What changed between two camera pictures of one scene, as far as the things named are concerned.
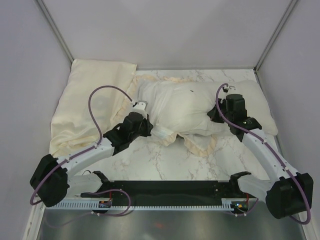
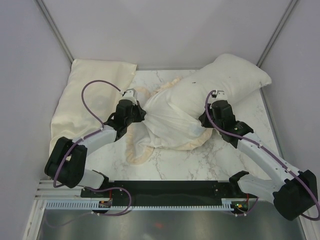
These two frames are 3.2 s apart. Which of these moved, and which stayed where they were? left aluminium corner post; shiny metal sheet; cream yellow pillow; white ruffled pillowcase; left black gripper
Moved: white ruffled pillowcase; left black gripper
Stayed: shiny metal sheet; cream yellow pillow; left aluminium corner post
